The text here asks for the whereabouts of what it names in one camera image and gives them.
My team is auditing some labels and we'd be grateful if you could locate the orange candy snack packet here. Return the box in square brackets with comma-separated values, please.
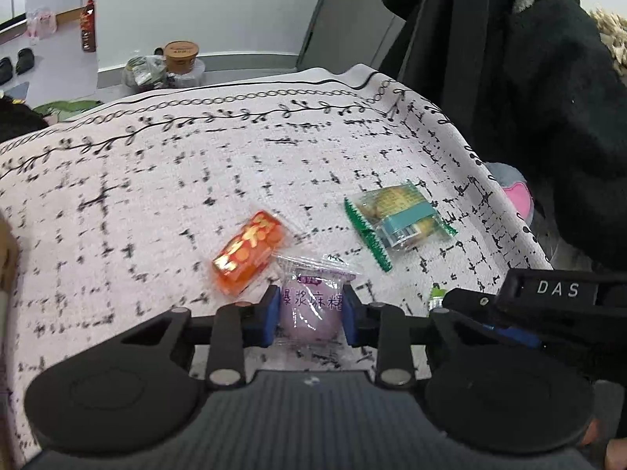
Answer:
[210, 209, 294, 297]

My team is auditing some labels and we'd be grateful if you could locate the pink mochi snack packet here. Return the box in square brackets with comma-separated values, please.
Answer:
[274, 251, 361, 347]

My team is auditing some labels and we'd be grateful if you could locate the green cookie snack packet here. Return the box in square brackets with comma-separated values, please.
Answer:
[343, 181, 457, 272]

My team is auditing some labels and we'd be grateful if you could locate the pink grey plush toy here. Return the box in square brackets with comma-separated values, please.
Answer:
[486, 163, 535, 225]

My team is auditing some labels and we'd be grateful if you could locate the white patterned table cloth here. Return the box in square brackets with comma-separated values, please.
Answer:
[1, 65, 548, 465]

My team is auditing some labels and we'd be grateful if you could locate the cardboard box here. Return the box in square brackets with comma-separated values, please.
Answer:
[0, 217, 19, 298]

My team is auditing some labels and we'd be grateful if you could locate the black coat on rack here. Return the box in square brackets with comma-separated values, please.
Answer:
[381, 0, 626, 272]

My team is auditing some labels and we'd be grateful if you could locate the clear plastic bag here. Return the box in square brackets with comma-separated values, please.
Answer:
[122, 55, 167, 91]

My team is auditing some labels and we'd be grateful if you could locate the green dinosaur floor mat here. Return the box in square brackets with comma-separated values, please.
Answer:
[33, 100, 103, 125]

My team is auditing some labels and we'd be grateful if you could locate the brown lidded cup container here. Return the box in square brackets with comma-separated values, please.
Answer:
[164, 40, 199, 74]

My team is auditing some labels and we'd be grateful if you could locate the grey door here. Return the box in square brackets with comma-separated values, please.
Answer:
[297, 0, 404, 73]

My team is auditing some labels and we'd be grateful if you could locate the black clothes pile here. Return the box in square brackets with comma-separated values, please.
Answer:
[0, 97, 49, 142]

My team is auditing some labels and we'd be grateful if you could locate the right black slipper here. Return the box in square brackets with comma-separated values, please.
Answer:
[15, 48, 35, 75]

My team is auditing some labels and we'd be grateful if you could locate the black slipper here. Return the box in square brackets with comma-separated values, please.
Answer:
[0, 57, 14, 85]
[15, 48, 35, 75]

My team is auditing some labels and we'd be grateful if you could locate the red oil bottle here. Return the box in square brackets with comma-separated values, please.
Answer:
[80, 0, 97, 52]

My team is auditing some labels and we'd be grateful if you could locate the left black slipper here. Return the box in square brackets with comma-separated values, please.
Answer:
[0, 57, 14, 85]

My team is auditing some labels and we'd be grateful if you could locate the water bottle pack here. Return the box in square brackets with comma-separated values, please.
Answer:
[27, 7, 57, 45]

